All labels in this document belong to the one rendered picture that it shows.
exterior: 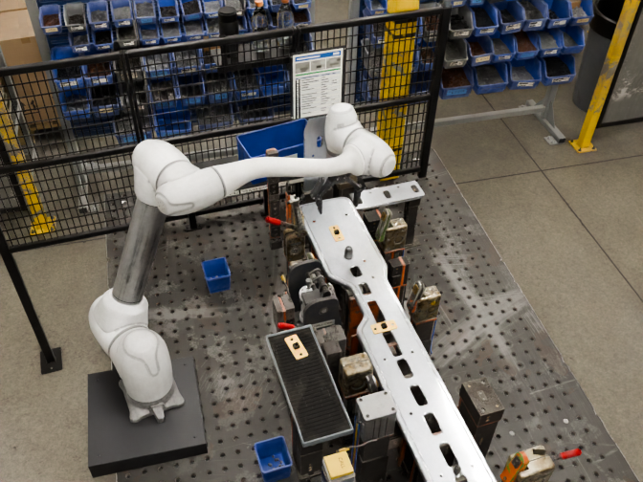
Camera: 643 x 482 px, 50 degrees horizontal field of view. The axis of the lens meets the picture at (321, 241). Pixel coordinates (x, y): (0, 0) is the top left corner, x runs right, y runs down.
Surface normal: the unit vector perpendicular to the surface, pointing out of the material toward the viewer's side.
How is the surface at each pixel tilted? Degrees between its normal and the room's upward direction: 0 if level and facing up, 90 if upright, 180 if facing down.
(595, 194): 0
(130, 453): 3
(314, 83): 90
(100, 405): 3
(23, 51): 88
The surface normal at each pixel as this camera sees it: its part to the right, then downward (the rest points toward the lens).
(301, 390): 0.01, -0.72
